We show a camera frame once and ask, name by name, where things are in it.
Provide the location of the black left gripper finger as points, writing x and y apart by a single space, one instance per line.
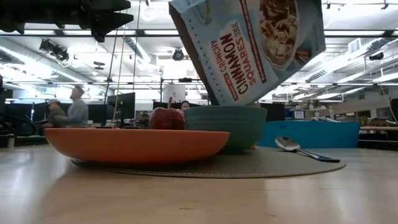
109 4
109 21

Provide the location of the red yellow apple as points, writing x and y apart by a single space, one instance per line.
166 119

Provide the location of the orange plate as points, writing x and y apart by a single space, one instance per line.
136 144

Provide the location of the light blue cinnamon cereal box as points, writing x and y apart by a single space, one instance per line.
236 56

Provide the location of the teal bowl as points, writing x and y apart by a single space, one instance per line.
227 127

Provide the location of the metal spoon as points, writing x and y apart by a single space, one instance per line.
287 144

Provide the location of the blue plastic bin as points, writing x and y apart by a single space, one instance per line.
311 133

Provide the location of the black computer monitor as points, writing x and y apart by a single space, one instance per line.
124 107

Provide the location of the person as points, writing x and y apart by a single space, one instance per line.
185 105
55 115
77 112

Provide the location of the round grey placemat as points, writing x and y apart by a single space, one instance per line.
248 165

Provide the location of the black aluminium table frame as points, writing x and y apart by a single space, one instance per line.
140 32

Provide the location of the black hanging camera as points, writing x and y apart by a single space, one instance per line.
56 51

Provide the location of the round black ceiling camera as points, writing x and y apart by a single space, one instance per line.
178 54

